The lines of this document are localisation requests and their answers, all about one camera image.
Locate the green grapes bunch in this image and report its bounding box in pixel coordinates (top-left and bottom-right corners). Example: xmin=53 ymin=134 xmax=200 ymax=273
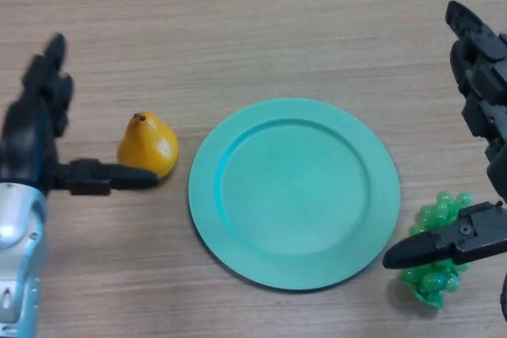
xmin=398 ymin=191 xmax=475 ymax=310

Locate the green round plate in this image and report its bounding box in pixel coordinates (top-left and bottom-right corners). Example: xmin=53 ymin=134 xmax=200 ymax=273
xmin=188 ymin=96 xmax=400 ymax=291

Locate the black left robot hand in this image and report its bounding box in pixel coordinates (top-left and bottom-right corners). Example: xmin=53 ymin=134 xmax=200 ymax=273
xmin=0 ymin=32 xmax=159 ymax=197

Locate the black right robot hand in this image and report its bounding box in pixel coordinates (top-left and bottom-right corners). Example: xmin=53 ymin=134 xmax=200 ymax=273
xmin=382 ymin=0 xmax=507 ymax=272

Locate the yellow pear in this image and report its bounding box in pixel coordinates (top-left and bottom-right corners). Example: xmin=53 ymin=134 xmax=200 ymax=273
xmin=116 ymin=111 xmax=180 ymax=180

